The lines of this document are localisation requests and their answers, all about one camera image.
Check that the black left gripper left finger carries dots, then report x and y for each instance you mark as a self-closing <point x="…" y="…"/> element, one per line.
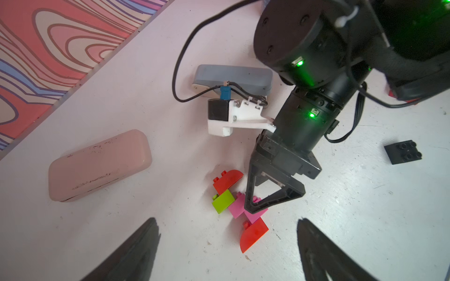
<point x="133" y="260"/>

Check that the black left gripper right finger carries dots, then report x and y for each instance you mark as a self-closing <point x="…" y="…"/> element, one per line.
<point x="323" y="260"/>

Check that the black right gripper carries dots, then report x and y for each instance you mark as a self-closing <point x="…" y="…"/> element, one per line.
<point x="302" y="121"/>

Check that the green lego brick front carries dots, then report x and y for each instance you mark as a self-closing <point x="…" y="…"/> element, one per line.
<point x="223" y="201"/>

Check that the red curved lego brick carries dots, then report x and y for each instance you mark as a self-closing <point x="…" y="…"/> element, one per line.
<point x="226" y="180"/>
<point x="252" y="233"/>

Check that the black lego brick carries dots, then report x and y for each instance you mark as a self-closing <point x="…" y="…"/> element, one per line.
<point x="403" y="152"/>

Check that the pink lego brick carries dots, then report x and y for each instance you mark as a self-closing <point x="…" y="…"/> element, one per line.
<point x="237" y="207"/>
<point x="252" y="218"/>

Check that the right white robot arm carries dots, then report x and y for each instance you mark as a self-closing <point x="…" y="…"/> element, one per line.
<point x="326" y="50"/>

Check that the blue and cream stapler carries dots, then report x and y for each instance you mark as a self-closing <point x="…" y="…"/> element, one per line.
<point x="256" y="81"/>

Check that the pink glasses case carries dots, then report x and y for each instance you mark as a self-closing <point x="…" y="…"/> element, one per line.
<point x="88" y="170"/>

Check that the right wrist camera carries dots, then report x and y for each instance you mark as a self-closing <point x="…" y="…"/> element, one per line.
<point x="236" y="108"/>

